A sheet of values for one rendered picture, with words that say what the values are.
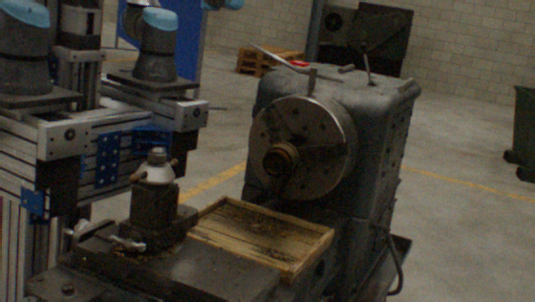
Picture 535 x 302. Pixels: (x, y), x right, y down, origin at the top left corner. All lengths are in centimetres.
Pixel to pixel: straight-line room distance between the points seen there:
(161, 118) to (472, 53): 989
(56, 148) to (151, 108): 48
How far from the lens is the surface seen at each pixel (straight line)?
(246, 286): 111
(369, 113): 170
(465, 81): 1149
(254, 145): 168
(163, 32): 190
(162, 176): 114
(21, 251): 204
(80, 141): 155
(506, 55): 1142
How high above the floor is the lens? 153
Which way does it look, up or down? 14 degrees down
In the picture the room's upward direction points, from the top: 9 degrees clockwise
